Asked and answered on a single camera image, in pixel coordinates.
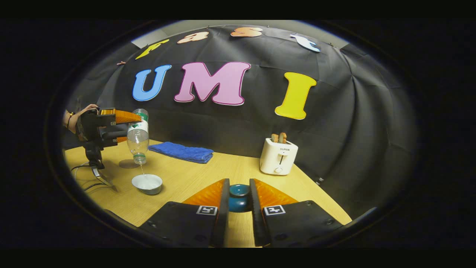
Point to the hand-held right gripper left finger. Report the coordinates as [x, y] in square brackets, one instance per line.
[222, 223]

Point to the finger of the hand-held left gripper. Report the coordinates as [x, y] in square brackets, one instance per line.
[115, 134]
[124, 116]

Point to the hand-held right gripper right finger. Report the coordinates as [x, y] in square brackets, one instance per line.
[256, 223]

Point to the clear plastic water bottle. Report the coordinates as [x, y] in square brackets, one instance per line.
[137, 141]

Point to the teal teacup lid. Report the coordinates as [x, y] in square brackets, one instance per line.
[239, 201]

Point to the white teacup with green outside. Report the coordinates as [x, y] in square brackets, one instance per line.
[147, 183]

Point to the blue folded towel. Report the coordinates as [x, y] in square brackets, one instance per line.
[182, 152]

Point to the white toaster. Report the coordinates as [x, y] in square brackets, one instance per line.
[278, 156]

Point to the toasted bread slice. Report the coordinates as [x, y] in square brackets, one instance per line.
[283, 137]
[275, 137]

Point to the black backdrop cloth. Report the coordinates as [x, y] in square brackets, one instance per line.
[241, 123]

